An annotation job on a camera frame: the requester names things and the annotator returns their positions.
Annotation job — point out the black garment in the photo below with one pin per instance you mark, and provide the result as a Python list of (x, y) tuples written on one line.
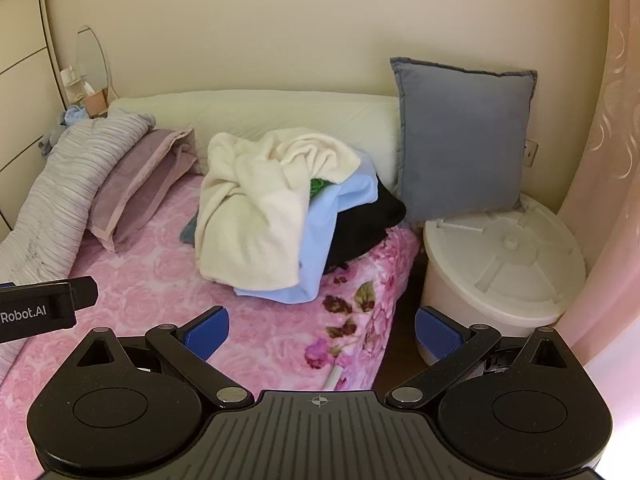
[(370, 225)]

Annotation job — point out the light blue garment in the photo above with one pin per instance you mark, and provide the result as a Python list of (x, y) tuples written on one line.
[(325, 220)]

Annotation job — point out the grey square cushion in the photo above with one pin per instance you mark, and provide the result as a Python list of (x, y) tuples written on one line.
[(460, 140)]

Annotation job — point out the small white rack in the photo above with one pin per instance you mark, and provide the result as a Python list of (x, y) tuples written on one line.
[(75, 82)]

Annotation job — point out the white silver tube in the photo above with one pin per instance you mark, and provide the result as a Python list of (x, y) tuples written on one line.
[(334, 377)]

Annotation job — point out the small pink box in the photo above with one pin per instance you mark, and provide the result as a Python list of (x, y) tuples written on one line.
[(95, 105)]

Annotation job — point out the lilac striped quilt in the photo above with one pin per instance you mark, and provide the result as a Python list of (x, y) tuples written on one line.
[(65, 175)]

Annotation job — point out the mauve pillow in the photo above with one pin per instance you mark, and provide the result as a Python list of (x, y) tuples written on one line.
[(135, 180)]

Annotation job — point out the pink floral blanket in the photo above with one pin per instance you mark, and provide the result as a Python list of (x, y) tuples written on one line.
[(150, 280)]

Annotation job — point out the white round lidded tub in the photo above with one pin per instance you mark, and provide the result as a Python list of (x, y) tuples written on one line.
[(500, 270)]

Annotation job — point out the oval mirror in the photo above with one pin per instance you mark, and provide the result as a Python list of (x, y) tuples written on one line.
[(92, 55)]

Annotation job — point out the wall socket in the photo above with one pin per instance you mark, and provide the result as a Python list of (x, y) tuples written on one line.
[(531, 152)]

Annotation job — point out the teal cloth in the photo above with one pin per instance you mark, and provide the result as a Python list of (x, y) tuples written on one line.
[(189, 232)]

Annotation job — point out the green knit garment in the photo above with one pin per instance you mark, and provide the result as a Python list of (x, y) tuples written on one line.
[(317, 187)]

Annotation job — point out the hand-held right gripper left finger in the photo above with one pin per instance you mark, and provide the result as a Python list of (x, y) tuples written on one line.
[(207, 332)]

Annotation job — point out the pink patterned curtain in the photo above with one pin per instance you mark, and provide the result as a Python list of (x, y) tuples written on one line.
[(610, 160)]

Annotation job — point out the cream knit sweater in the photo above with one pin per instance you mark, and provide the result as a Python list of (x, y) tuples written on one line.
[(250, 210)]

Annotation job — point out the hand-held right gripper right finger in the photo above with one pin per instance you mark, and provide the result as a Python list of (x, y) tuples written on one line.
[(440, 332)]

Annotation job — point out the blue grey cloth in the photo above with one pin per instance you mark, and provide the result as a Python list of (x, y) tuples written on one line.
[(75, 116)]

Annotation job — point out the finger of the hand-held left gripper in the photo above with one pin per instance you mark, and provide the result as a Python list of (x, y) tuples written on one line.
[(85, 292)]

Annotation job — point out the cream wardrobe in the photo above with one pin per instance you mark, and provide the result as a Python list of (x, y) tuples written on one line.
[(20, 85)]

